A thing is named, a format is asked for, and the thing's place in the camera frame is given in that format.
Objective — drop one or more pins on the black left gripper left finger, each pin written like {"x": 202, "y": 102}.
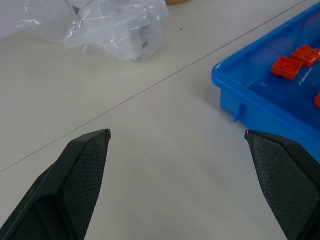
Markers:
{"x": 75, "y": 190}

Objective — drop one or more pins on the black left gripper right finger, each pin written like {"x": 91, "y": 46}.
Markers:
{"x": 287, "y": 182}

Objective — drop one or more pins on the blue plastic tray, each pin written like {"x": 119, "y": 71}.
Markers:
{"x": 270, "y": 100}

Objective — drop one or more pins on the orange square brick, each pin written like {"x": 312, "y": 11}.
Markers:
{"x": 287, "y": 67}

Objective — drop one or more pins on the clear plastic bag with contents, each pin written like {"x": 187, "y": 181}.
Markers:
{"x": 117, "y": 30}

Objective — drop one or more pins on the clear crumpled plastic bag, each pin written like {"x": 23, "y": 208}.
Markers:
{"x": 37, "y": 15}

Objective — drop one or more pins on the brown round object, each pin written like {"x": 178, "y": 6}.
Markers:
{"x": 176, "y": 1}

